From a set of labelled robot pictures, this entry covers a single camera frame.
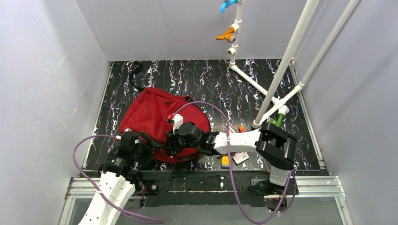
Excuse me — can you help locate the red white eraser box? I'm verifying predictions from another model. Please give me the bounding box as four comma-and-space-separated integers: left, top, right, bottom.
232, 152, 249, 165

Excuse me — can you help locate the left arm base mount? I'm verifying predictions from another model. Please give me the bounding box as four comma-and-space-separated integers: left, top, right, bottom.
133, 173, 160, 209

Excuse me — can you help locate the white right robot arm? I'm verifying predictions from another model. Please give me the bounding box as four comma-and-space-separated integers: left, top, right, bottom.
164, 122, 299, 186

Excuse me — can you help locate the small orange red marker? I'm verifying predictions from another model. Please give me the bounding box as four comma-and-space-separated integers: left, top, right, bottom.
238, 125, 245, 133

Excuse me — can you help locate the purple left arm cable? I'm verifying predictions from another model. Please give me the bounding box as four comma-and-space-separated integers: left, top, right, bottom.
72, 134, 165, 225

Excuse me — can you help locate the white PVC pipe frame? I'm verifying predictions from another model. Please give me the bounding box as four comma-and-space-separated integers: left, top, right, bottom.
226, 0, 361, 129

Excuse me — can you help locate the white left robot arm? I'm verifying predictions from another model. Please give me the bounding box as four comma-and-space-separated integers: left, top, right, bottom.
72, 131, 164, 225

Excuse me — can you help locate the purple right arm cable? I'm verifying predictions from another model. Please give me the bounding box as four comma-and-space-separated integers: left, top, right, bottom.
172, 101, 298, 225

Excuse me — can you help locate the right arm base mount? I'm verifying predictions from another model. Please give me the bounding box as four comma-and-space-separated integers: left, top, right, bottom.
247, 178, 299, 213

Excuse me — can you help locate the green pipe valve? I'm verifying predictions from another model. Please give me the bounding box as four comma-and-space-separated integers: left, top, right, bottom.
268, 113, 285, 128

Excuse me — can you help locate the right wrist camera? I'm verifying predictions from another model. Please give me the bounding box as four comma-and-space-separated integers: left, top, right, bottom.
167, 113, 184, 134

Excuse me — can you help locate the orange pipe valve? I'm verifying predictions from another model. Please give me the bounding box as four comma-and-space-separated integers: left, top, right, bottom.
215, 26, 236, 44

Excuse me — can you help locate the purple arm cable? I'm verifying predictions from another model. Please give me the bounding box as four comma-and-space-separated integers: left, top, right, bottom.
172, 101, 298, 225
72, 134, 165, 225

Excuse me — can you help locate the red student backpack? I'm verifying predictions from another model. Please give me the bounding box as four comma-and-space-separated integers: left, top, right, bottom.
119, 88, 211, 163

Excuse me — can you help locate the blue pipe valve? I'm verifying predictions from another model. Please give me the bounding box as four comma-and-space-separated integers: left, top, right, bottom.
219, 0, 239, 14

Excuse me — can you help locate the aluminium front rail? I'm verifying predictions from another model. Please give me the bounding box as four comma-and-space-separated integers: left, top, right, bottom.
59, 176, 353, 225

